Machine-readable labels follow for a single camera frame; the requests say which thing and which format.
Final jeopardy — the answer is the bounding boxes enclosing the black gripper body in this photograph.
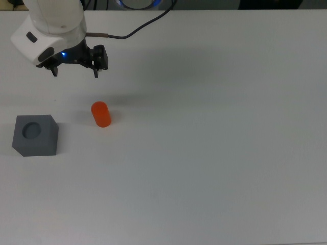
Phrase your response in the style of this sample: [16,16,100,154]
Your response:
[47,38,94,69]

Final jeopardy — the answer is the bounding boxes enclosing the orange cylinder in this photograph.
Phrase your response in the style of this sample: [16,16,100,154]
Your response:
[90,101,112,128]

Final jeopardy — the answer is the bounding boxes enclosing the grey block with round hole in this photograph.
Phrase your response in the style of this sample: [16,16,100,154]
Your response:
[12,114,59,157]

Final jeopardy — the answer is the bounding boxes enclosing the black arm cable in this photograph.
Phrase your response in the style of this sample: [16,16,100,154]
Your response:
[85,0,178,40]

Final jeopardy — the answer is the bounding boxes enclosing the robot base with blue ring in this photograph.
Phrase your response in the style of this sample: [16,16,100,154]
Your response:
[112,0,164,10]

